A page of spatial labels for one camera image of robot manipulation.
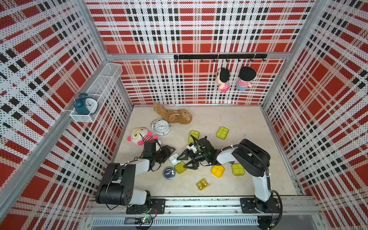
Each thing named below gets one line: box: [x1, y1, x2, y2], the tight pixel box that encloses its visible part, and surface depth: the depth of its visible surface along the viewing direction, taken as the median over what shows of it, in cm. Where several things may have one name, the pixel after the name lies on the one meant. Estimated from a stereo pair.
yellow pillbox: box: [210, 165, 225, 179], surface depth 87 cm
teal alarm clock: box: [73, 92, 99, 115], surface depth 64 cm
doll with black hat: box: [235, 66, 257, 92], surface depth 100 cm
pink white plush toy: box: [126, 126, 159, 146], surface depth 97 cm
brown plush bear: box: [153, 103, 193, 125], surface depth 104 cm
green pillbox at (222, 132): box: [216, 126, 230, 140], surface depth 104 cm
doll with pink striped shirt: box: [215, 67, 230, 93], surface depth 100 cm
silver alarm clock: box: [150, 118, 173, 137], surface depth 104 cm
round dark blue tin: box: [162, 166, 176, 180], surface depth 86 cm
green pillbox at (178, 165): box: [168, 152, 187, 174], surface depth 90 cm
